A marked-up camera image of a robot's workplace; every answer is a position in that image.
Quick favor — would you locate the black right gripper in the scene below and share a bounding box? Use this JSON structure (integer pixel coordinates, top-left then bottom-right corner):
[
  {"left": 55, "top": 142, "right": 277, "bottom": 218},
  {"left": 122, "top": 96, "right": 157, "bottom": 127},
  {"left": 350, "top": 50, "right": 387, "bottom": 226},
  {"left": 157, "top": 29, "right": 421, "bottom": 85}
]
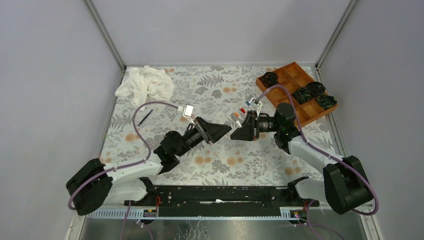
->
[{"left": 230, "top": 110, "right": 282, "bottom": 142}]

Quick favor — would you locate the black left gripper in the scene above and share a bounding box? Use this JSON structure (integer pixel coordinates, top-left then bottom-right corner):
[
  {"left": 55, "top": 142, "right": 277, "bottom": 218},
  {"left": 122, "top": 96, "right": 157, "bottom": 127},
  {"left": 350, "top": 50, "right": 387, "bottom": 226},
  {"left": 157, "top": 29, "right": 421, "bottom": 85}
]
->
[{"left": 176, "top": 117, "right": 232, "bottom": 159}]

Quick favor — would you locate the black pen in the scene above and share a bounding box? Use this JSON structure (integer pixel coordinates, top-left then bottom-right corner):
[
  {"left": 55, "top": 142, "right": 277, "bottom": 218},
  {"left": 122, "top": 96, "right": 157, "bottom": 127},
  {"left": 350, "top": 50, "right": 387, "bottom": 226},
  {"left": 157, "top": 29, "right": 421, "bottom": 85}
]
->
[{"left": 137, "top": 109, "right": 153, "bottom": 127}]

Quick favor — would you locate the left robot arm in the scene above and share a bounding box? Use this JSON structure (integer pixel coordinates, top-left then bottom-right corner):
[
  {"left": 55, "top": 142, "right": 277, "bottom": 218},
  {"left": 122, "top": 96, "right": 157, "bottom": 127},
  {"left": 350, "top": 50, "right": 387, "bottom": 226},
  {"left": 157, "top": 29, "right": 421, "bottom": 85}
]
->
[{"left": 65, "top": 117, "right": 232, "bottom": 216}]

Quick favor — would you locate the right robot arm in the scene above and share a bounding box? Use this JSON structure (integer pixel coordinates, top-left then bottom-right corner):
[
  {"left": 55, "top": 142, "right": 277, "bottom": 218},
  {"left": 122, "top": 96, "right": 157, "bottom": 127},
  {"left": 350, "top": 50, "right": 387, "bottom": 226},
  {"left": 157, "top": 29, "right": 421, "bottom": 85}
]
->
[{"left": 230, "top": 102, "right": 375, "bottom": 215}]

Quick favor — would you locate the floral patterned mat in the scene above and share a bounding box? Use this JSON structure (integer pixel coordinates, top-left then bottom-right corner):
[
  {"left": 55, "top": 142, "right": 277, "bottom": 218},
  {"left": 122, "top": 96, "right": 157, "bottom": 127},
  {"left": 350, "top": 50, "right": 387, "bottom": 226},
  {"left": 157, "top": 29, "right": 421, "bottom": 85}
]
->
[{"left": 100, "top": 66, "right": 323, "bottom": 186}]

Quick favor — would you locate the white crumpled cloth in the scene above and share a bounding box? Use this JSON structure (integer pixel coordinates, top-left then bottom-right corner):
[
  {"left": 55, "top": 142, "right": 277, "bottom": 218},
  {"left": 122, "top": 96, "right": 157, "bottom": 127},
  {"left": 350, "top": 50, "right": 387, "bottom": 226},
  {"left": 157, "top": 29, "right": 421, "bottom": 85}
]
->
[{"left": 114, "top": 65, "right": 175, "bottom": 108}]

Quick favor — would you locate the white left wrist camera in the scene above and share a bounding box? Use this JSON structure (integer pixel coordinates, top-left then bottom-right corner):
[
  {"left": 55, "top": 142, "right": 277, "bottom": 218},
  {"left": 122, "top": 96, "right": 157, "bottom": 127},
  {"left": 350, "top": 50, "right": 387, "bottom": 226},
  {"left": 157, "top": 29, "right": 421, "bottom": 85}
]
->
[{"left": 177, "top": 104, "right": 195, "bottom": 124}]

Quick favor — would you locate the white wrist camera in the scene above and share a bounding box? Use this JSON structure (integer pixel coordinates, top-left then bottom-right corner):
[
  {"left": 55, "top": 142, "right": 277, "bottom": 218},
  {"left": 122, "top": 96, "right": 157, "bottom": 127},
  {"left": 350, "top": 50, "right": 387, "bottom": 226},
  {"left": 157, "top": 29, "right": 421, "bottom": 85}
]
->
[
  {"left": 177, "top": 104, "right": 195, "bottom": 124},
  {"left": 247, "top": 95, "right": 263, "bottom": 115}
]

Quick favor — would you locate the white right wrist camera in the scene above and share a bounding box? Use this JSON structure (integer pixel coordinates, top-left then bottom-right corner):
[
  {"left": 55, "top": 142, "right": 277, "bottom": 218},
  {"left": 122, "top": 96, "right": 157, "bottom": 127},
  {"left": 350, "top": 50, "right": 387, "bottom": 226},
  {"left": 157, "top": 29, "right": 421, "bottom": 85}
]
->
[{"left": 247, "top": 95, "right": 263, "bottom": 115}]

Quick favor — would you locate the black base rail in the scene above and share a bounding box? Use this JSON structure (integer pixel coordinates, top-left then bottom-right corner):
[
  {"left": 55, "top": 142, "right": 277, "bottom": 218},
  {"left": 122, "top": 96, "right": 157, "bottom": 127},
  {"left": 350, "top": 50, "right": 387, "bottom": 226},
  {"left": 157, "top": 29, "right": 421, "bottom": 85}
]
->
[{"left": 124, "top": 185, "right": 307, "bottom": 218}]

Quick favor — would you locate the black green cable coil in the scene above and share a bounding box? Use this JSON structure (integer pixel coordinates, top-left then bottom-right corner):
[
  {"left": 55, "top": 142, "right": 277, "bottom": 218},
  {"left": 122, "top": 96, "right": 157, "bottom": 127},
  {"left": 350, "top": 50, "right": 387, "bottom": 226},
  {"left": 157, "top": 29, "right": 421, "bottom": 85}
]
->
[{"left": 315, "top": 93, "right": 338, "bottom": 110}]

